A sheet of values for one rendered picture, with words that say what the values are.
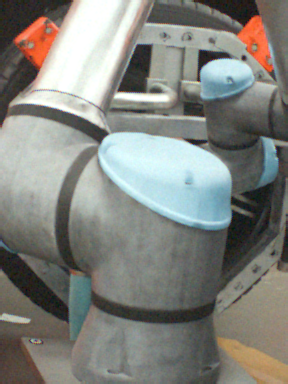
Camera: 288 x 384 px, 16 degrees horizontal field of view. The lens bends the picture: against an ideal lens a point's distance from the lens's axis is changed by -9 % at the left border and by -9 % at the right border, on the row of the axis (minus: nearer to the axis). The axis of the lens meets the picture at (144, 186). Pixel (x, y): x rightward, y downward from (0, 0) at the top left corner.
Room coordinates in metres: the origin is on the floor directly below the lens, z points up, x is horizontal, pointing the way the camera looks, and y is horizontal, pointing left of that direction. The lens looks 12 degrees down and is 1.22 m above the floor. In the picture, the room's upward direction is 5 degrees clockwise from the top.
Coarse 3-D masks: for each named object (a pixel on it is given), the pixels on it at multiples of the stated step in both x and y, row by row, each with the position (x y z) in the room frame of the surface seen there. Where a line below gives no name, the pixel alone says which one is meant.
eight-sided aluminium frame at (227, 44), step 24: (216, 48) 1.80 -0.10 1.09; (240, 48) 1.81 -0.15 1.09; (264, 72) 1.83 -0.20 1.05; (24, 96) 1.71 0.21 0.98; (264, 240) 1.88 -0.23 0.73; (48, 264) 1.73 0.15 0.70; (240, 264) 1.87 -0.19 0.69; (264, 264) 1.84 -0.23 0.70; (240, 288) 1.83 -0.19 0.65; (216, 312) 1.82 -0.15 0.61
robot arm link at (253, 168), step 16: (208, 144) 1.43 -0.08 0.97; (256, 144) 1.41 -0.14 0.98; (272, 144) 1.43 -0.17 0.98; (224, 160) 1.41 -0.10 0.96; (240, 160) 1.40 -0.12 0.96; (256, 160) 1.42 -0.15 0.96; (272, 160) 1.43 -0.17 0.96; (240, 176) 1.41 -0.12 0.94; (256, 176) 1.42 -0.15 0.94; (272, 176) 1.43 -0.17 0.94; (240, 192) 1.43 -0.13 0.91
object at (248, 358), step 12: (216, 336) 3.26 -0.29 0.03; (228, 348) 3.18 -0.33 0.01; (240, 348) 3.18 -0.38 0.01; (252, 348) 3.17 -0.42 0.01; (240, 360) 3.05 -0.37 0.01; (252, 360) 3.05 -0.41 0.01; (264, 360) 3.05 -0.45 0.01; (276, 360) 3.05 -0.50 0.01; (252, 372) 2.93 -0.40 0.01; (264, 372) 2.93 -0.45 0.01; (276, 372) 2.94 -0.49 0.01
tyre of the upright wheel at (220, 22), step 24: (168, 0) 1.87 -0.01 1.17; (168, 24) 1.87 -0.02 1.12; (192, 24) 1.88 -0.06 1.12; (216, 24) 1.89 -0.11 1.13; (240, 24) 1.92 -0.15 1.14; (0, 72) 1.83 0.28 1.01; (24, 72) 1.79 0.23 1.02; (0, 96) 1.78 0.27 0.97; (0, 120) 1.79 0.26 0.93; (0, 264) 1.80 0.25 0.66; (24, 264) 1.80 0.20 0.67; (24, 288) 1.81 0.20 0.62; (48, 288) 1.82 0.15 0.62; (48, 312) 1.83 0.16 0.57
